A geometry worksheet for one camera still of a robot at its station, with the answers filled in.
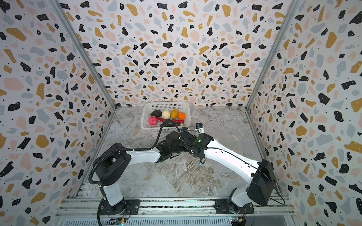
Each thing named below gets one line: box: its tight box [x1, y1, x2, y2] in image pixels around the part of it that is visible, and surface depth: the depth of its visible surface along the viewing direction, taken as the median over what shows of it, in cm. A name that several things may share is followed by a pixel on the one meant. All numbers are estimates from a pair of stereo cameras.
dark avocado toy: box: [150, 109, 163, 118], surface depth 115 cm
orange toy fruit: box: [178, 112, 187, 121], surface depth 112 cm
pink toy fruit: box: [148, 115, 158, 126], surface depth 108 cm
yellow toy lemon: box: [170, 108, 180, 120], surface depth 112 cm
